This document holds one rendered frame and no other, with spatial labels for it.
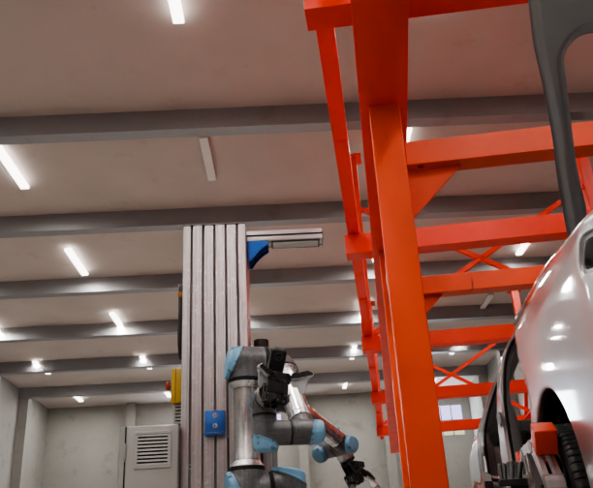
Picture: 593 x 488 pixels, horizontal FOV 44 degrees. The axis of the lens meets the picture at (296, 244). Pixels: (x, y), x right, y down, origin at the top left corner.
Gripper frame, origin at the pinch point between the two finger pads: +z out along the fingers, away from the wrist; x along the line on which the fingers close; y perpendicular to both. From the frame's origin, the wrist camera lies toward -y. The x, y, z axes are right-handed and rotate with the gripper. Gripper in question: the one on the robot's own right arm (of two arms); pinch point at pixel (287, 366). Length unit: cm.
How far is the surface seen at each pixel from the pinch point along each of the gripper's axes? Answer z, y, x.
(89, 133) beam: -663, -478, 151
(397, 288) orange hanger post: -111, -81, -73
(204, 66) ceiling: -538, -527, 22
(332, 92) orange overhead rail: -160, -226, -47
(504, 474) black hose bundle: -42, 12, -87
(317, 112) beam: -589, -534, -136
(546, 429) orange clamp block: -34, -3, -99
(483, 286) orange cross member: -266, -167, -200
